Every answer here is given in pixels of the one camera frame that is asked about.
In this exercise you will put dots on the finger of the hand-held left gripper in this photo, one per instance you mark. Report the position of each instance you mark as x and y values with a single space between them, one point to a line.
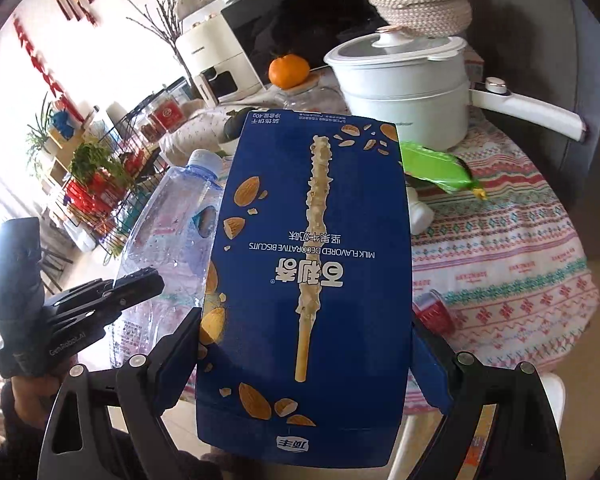
135 285

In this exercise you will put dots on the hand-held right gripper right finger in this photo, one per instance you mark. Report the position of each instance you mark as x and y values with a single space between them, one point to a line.
430 375

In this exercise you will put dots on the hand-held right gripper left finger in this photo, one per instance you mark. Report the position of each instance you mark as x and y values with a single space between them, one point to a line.
180 355

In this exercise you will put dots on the clear plastic water bottle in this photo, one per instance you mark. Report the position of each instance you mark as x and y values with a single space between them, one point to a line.
170 240

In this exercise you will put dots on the red drink can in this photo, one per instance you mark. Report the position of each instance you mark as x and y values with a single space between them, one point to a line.
432 312

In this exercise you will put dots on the blue biscuit box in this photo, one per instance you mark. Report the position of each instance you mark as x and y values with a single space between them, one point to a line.
330 210

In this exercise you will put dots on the person's left hand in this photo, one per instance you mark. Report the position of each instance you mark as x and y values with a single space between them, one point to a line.
27 400

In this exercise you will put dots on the green leafy plant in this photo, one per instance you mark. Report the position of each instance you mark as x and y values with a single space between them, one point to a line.
97 165

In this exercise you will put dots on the patterned knit tablecloth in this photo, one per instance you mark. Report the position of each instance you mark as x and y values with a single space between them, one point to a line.
505 260

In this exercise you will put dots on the white plastic bottle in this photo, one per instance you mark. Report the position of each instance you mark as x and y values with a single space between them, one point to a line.
421 215

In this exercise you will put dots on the white dotted cloth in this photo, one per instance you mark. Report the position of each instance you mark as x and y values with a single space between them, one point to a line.
195 132

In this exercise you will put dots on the red label jar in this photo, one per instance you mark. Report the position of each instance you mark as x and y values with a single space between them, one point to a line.
165 114

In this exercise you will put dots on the dark green squash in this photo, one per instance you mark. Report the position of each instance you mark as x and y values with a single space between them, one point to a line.
235 127

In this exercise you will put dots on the green snack packet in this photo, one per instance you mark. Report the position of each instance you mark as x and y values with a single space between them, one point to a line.
430 167

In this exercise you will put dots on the white air fryer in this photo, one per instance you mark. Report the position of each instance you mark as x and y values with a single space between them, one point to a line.
205 52

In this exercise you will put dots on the bare branch decoration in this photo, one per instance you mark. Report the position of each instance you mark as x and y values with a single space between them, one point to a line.
160 30

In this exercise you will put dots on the clear glass jar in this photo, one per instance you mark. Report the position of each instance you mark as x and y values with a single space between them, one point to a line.
320 97

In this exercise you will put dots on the orange tangerine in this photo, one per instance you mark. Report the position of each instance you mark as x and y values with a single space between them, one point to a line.
289 71

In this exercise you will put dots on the white electric pot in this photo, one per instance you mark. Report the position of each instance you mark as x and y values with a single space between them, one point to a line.
405 95

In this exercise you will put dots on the black microwave oven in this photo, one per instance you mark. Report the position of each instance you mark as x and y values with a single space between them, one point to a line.
305 20

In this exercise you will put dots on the grey chair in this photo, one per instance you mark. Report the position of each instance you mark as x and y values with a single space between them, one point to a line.
555 35

